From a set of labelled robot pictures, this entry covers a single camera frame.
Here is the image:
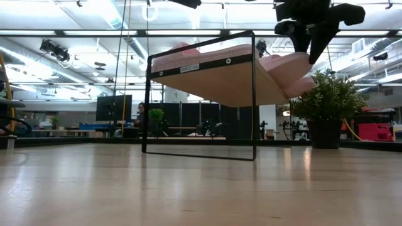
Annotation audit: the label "silver ceiling duct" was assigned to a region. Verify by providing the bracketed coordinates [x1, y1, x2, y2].
[90, 0, 148, 57]

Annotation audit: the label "black monitor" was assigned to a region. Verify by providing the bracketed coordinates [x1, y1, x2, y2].
[95, 94, 133, 122]

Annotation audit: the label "red tool chest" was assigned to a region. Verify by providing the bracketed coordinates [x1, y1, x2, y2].
[356, 108, 396, 142]

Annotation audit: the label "black partition panels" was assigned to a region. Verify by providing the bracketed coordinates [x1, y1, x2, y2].
[147, 102, 260, 141]

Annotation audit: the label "person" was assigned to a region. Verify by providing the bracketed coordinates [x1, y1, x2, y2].
[134, 102, 148, 129]

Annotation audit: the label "black cable loop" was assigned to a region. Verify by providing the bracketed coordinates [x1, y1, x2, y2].
[0, 114, 33, 136]

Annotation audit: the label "black ceiling camera with cable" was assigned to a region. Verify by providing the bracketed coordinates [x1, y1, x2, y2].
[256, 40, 268, 58]

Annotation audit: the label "black-framed wooden shelf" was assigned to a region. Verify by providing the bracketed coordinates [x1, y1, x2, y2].
[141, 30, 293, 162]

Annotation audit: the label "black ceiling speaker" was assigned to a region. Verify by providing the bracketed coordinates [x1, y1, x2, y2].
[372, 51, 389, 62]

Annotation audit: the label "black hanging cable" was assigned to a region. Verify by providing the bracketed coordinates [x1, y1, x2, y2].
[112, 0, 127, 97]

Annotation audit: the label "black overhead frame bar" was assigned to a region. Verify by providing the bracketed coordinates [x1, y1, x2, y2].
[0, 29, 402, 39]

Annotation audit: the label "black ceiling spotlight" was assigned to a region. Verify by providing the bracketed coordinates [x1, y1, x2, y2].
[52, 46, 72, 63]
[39, 39, 56, 54]

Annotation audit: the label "small green plant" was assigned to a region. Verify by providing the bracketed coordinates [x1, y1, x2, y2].
[148, 108, 166, 127]

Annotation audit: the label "yellow hose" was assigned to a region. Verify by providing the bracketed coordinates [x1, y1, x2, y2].
[343, 117, 365, 141]

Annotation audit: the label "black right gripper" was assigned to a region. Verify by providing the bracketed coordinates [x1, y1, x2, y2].
[274, 0, 367, 65]

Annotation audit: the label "white ceiling vent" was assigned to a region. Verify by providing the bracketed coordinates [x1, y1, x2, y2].
[351, 38, 367, 55]

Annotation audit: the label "white cable ring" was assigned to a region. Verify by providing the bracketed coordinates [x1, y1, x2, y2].
[141, 2, 160, 23]

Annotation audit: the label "blue box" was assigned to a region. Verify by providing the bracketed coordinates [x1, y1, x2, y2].
[78, 122, 126, 130]

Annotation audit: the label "green potted plant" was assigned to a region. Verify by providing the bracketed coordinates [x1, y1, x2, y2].
[290, 68, 370, 150]

